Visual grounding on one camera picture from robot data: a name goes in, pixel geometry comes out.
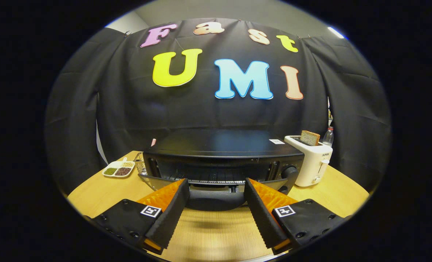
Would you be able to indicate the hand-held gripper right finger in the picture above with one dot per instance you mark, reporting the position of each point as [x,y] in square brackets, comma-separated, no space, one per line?
[261,218]

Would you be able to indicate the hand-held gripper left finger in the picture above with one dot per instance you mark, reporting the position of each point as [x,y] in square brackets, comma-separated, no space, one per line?
[172,214]

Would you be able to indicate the black toaster oven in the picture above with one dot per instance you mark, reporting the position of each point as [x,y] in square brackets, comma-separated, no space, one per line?
[219,145]

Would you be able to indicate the metal oven rack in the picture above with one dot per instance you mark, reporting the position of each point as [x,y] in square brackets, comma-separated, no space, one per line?
[216,179]

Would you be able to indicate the white toaster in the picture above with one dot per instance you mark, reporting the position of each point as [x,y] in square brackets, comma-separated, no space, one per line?
[312,163]

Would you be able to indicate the white divided dish of beans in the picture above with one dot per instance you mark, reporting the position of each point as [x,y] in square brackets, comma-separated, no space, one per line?
[118,170]

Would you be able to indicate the brown bread slice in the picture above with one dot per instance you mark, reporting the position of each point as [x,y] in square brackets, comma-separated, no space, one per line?
[309,138]

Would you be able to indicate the clear bottle with red cap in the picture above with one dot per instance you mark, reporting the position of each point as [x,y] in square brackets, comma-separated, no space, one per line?
[328,137]

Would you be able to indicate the black backdrop cloth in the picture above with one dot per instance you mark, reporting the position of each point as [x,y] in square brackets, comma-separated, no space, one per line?
[128,109]

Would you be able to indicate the small ceiling light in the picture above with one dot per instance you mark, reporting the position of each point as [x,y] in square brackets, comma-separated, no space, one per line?
[336,32]

